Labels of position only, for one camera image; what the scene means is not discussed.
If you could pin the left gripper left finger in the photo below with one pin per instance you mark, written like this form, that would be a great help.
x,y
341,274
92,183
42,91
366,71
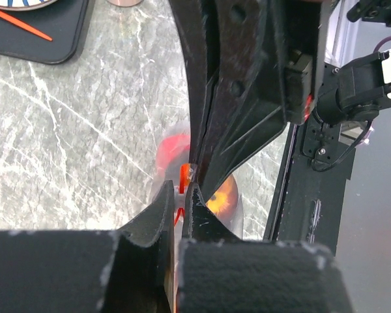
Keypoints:
x,y
129,269

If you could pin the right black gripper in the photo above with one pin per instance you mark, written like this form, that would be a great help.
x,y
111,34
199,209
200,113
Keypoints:
x,y
272,59

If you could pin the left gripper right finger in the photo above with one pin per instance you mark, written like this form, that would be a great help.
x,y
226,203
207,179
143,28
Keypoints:
x,y
218,272

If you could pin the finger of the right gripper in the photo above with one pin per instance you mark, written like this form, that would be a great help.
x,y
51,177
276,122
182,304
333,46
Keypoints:
x,y
198,29

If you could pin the clear zip bag orange zipper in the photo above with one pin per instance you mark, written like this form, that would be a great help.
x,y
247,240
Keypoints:
x,y
180,172

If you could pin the dark red apple toy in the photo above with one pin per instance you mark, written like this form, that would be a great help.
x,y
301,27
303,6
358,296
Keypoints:
x,y
223,203

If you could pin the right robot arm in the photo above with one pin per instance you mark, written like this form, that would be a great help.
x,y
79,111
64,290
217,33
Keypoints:
x,y
357,92

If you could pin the black tray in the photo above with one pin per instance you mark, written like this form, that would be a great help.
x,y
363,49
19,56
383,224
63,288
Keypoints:
x,y
65,22

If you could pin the striped white plate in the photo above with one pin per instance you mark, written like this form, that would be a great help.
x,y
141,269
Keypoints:
x,y
24,5

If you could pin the orange plastic fork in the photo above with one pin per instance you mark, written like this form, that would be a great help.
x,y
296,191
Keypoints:
x,y
24,26

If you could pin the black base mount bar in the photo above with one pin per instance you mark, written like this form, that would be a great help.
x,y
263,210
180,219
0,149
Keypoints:
x,y
307,203

